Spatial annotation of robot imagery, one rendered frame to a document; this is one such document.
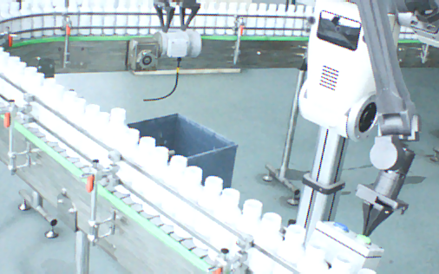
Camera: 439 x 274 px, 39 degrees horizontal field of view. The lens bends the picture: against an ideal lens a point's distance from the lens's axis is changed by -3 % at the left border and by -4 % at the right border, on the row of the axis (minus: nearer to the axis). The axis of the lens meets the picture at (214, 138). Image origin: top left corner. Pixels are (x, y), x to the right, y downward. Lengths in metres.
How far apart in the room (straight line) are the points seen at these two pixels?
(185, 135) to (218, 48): 1.06
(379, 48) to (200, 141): 1.10
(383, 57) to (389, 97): 0.08
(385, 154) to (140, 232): 0.63
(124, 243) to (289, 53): 2.11
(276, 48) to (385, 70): 2.20
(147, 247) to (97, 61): 1.66
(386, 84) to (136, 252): 0.73
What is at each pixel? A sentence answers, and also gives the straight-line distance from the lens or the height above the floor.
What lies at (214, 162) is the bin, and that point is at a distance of 2.07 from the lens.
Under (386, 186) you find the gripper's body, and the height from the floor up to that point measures 1.24.
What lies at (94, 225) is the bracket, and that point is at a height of 0.93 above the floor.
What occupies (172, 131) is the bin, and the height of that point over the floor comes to 0.88.
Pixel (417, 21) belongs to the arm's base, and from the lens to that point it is 1.72.
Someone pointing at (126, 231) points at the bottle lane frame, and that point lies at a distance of 1.60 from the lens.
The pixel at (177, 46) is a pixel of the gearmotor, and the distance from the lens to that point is 3.00.
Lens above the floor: 1.79
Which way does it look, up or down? 23 degrees down
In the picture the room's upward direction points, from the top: 8 degrees clockwise
